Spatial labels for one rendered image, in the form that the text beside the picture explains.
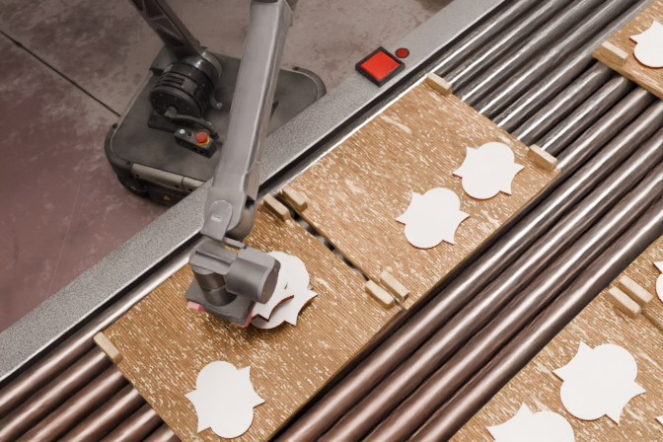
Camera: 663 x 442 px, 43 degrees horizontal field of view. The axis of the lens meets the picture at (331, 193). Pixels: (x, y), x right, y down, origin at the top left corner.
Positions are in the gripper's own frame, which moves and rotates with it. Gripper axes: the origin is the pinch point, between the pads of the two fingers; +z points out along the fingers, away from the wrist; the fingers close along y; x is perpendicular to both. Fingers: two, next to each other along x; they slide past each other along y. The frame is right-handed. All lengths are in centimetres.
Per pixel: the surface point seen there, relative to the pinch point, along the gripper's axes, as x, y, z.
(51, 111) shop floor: -86, 140, 105
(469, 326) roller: -16.5, -35.6, 9.4
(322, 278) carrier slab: -15.1, -8.8, 7.8
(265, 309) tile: -3.4, -4.4, 1.2
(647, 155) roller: -62, -56, 9
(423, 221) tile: -32.0, -21.7, 6.8
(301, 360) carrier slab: 0.4, -11.9, 7.6
